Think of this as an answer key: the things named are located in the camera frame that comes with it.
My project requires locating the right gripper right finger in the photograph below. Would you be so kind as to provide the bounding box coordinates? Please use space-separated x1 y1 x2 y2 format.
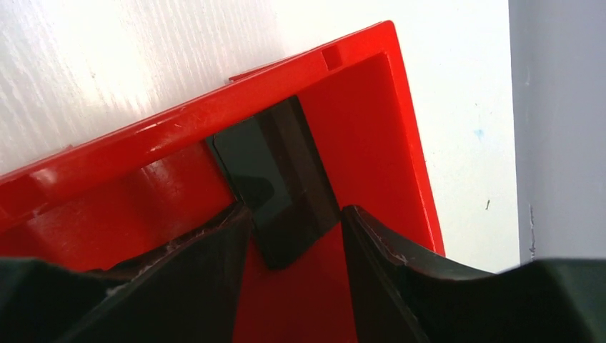
341 205 605 342

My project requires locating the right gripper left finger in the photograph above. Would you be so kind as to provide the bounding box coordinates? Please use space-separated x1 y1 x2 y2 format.
1 203 252 342

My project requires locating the red bin with black card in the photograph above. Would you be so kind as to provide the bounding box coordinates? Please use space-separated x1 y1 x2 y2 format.
1 21 444 342

